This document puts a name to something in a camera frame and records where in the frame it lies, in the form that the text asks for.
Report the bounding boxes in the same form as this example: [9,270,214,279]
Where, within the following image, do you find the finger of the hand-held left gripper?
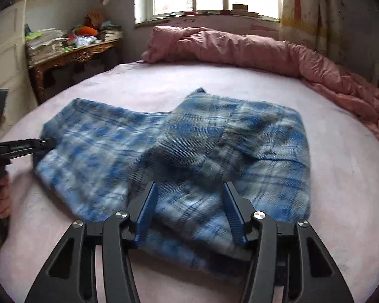
[0,137,57,154]
[0,150,46,166]

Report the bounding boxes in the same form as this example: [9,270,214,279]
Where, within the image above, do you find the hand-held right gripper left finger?
[25,181,159,303]

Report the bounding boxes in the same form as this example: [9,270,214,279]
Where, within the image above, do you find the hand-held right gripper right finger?
[223,181,356,303]

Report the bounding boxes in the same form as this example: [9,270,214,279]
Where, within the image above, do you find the blue plaid shirt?
[33,87,313,261]

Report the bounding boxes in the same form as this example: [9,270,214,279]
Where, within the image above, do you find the cream wardrobe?
[0,0,38,133]

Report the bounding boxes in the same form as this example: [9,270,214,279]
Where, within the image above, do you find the stack of papers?
[25,28,68,67]

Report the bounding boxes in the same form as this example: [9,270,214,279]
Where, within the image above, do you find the carved wooden desk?
[28,39,119,105]

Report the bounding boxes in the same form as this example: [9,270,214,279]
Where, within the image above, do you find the clear plastic bag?
[73,35,97,48]

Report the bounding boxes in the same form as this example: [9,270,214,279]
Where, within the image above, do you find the orange plush toy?
[77,25,98,36]

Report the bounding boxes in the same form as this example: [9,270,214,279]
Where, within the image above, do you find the stack of books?
[99,29,124,42]

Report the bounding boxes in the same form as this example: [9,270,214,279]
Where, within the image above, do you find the brown paper bag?
[84,8,105,27]

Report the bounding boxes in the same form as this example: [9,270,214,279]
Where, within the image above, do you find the pink duvet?
[141,26,379,155]

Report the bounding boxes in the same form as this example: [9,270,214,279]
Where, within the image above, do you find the books on window sill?
[232,3,259,18]

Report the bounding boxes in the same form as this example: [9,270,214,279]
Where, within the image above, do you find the tree print curtain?
[279,0,351,57]

